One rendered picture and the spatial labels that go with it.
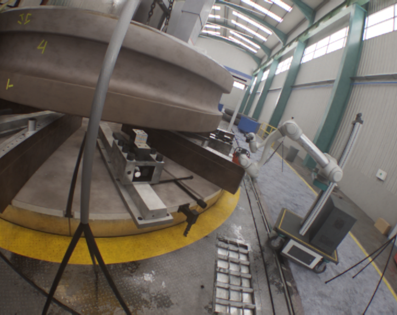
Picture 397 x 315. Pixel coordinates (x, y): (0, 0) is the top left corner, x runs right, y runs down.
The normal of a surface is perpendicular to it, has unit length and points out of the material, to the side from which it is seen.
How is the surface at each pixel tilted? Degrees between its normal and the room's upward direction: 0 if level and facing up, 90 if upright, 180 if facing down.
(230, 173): 90
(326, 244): 90
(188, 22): 90
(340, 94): 90
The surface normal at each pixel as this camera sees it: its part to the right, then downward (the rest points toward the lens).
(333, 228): -0.52, 0.09
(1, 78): 0.04, 0.33
